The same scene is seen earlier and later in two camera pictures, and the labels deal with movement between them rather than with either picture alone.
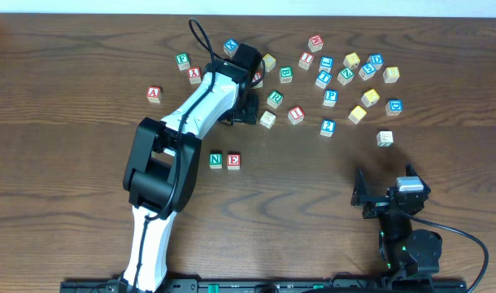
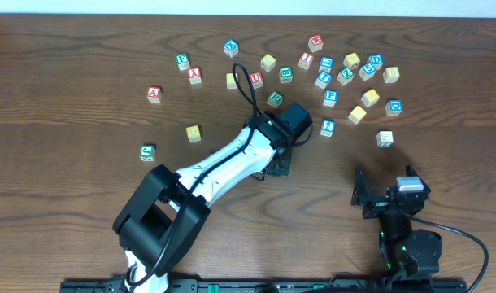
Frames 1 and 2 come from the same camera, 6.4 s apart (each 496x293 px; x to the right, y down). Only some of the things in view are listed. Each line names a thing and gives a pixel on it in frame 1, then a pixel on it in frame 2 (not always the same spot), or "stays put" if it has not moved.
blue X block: (230, 47) stays put
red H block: (315, 42) stays put
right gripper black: (378, 204) stays put
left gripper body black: (245, 112) to (282, 165)
